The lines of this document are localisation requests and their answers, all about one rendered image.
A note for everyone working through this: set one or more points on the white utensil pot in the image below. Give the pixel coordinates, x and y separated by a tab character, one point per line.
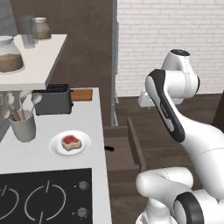
24	127

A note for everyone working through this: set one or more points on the white plate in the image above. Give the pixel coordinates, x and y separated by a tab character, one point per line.
70	143

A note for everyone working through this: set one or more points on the grey hob knob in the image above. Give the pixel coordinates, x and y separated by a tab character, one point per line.
82	212
83	185

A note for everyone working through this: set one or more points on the white shelf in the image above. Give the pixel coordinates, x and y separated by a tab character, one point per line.
38	64

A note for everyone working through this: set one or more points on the small glass jar with lid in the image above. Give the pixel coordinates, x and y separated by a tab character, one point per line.
41	28

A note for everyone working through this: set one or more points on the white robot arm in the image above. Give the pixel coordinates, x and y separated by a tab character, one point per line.
204	145

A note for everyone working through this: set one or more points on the glass jar with brown grains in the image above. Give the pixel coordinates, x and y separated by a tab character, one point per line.
8	55

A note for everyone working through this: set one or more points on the empty tall glass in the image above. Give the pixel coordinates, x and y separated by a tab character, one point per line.
26	32

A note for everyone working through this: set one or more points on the open dark wooden drawer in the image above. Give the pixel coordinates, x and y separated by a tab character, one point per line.
124	151

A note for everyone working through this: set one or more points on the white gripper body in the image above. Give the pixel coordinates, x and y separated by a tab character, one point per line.
145	100

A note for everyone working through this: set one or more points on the wooden cutting board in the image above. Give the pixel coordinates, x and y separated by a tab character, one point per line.
82	94

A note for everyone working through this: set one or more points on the black hob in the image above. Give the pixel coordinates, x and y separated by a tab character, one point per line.
46	198

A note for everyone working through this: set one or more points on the red raw meat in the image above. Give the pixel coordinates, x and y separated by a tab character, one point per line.
71	142

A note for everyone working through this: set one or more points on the dark grey toaster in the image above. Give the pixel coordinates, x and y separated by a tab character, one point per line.
54	100

